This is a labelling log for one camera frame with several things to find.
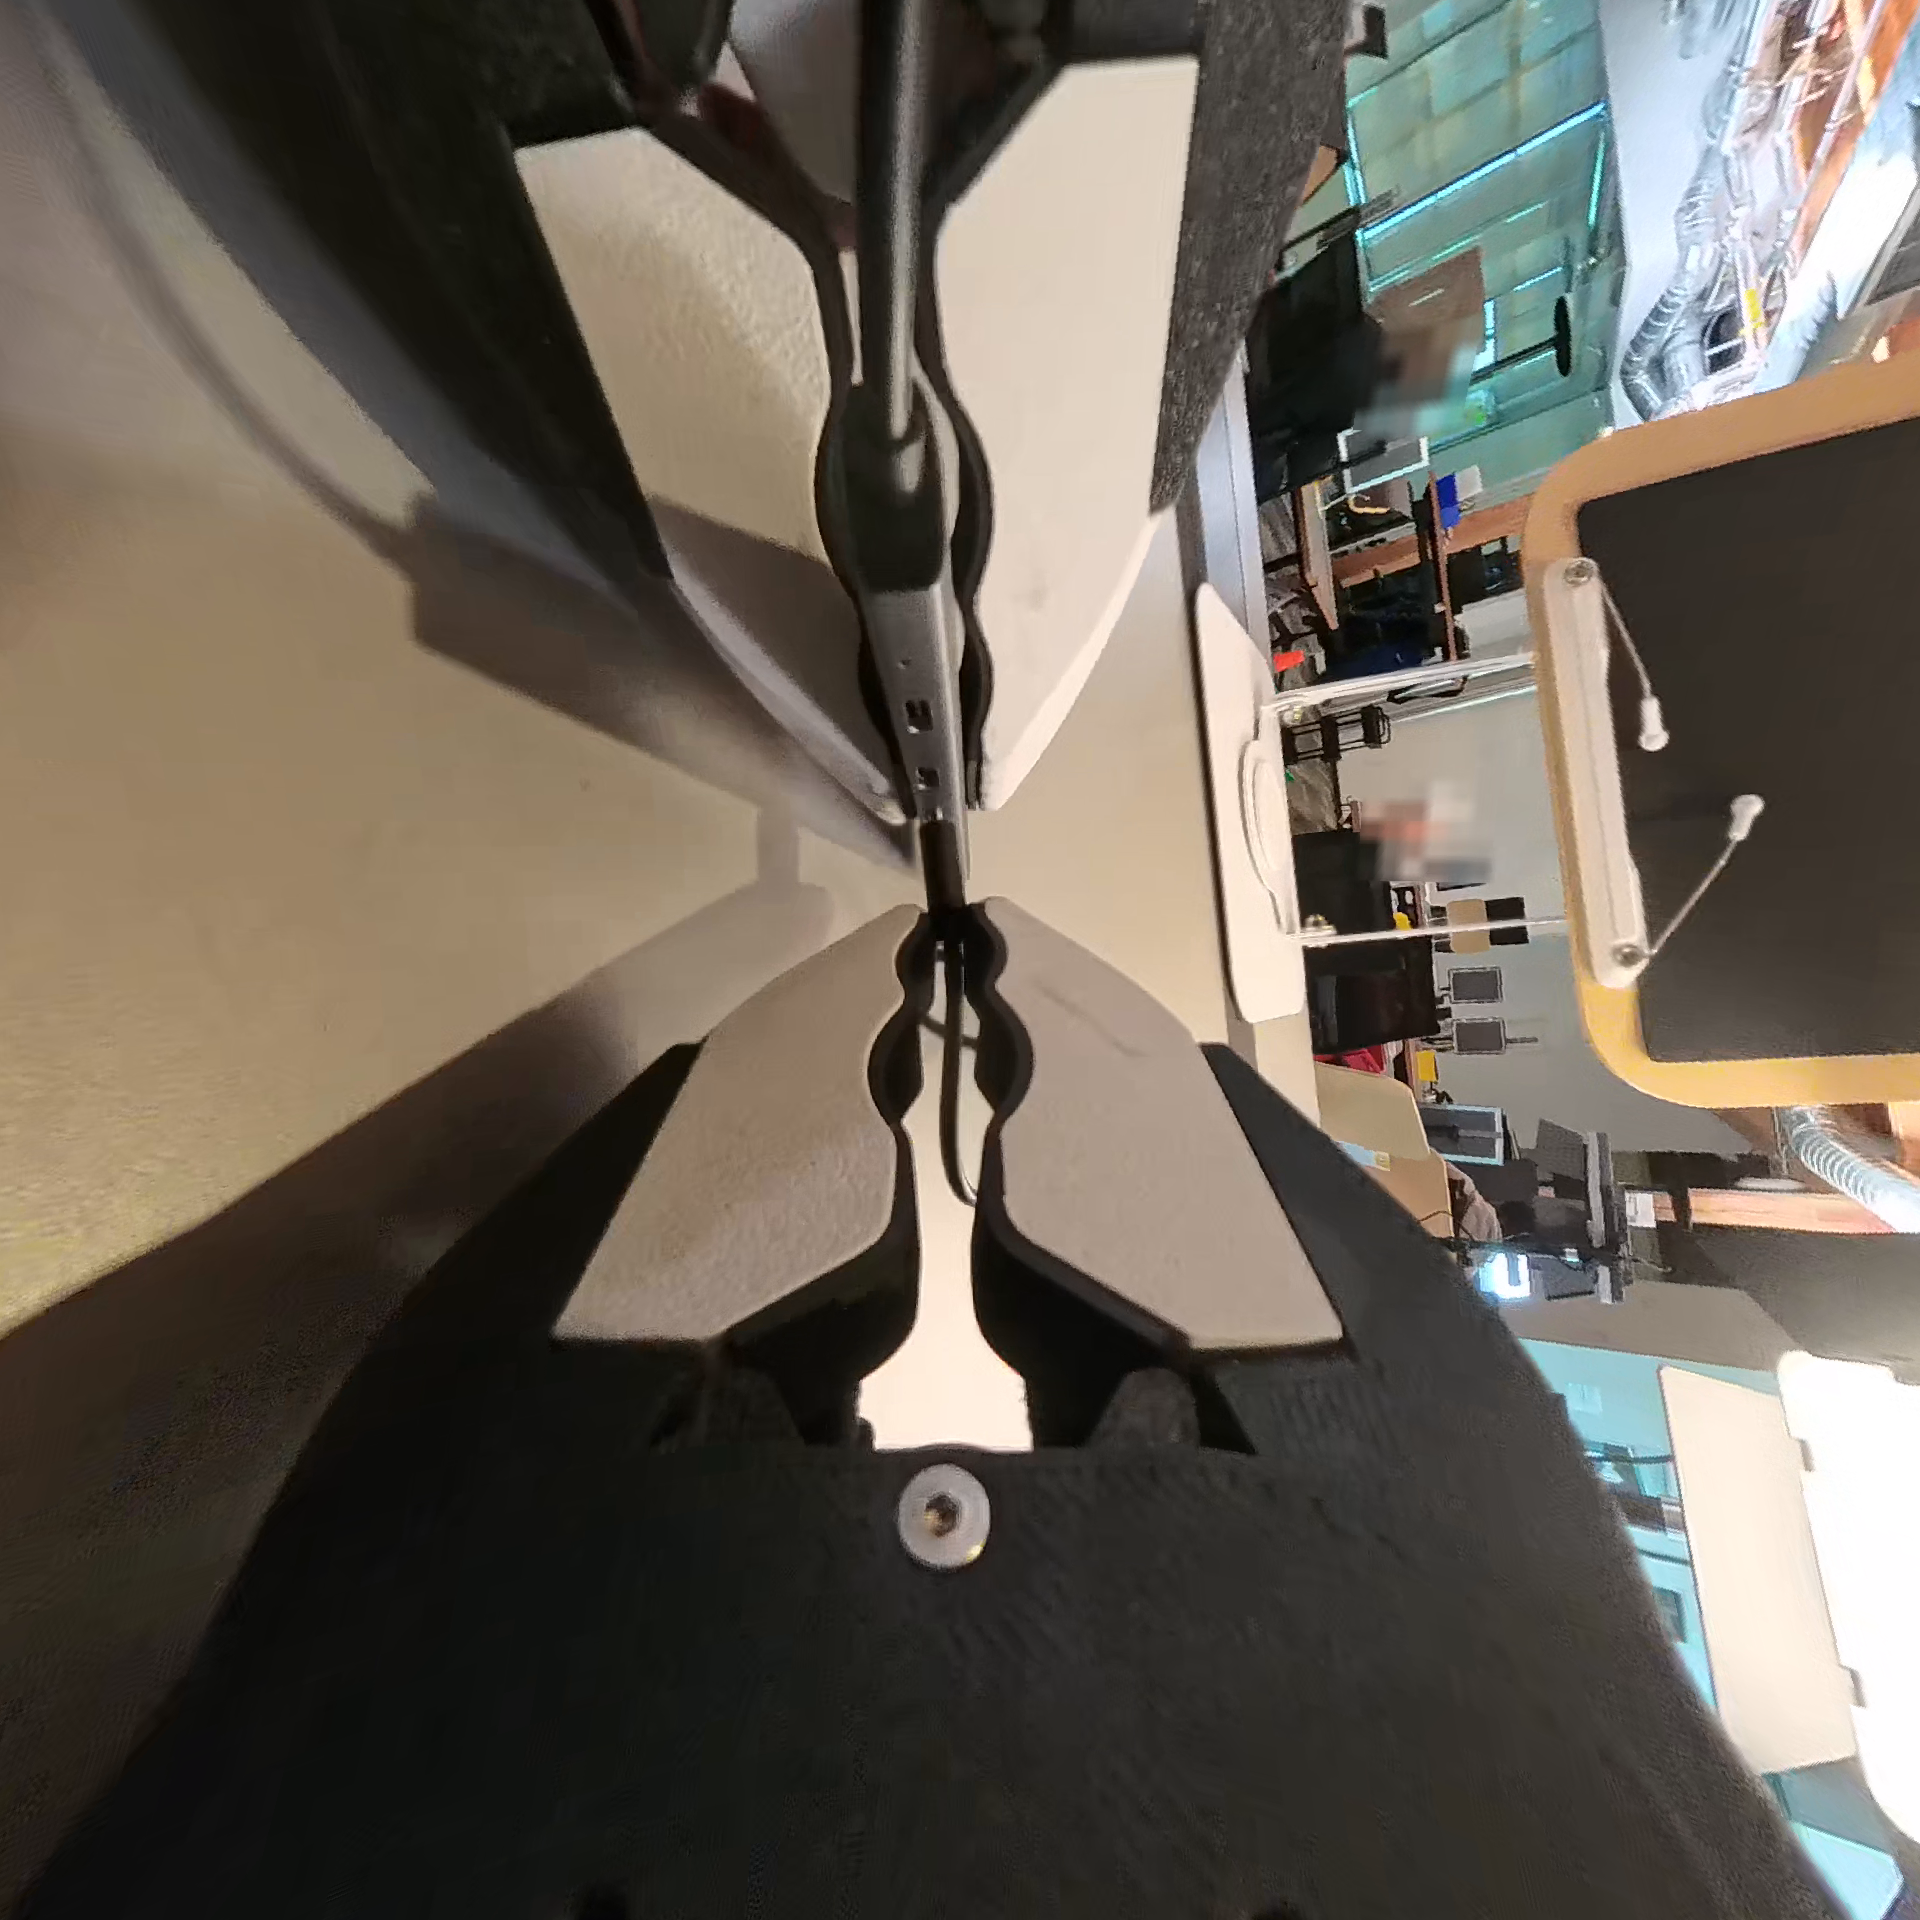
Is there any wooden-framed black board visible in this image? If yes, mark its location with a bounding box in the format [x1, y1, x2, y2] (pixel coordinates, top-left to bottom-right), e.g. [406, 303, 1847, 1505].
[1523, 352, 1920, 1113]

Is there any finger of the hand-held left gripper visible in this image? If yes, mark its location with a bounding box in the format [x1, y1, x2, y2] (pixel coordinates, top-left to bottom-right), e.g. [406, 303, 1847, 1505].
[935, 59, 1206, 816]
[518, 119, 922, 824]

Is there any black usb-c cable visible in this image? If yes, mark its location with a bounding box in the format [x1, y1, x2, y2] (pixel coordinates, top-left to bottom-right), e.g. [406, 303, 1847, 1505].
[915, 816, 994, 1204]

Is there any grey aluminium usb hub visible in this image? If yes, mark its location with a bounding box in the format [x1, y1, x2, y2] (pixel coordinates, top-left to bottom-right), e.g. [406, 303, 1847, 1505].
[854, 375, 971, 831]

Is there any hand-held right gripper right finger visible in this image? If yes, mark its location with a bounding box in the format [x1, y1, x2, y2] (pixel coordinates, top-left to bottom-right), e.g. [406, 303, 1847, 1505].
[970, 897, 1347, 1356]

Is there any white flat pad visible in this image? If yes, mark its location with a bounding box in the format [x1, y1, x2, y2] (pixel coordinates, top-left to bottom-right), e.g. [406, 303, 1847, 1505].
[1191, 585, 1310, 1025]

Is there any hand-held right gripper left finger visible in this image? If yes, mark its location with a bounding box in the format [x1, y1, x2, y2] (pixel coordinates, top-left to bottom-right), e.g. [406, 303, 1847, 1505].
[552, 903, 922, 1346]

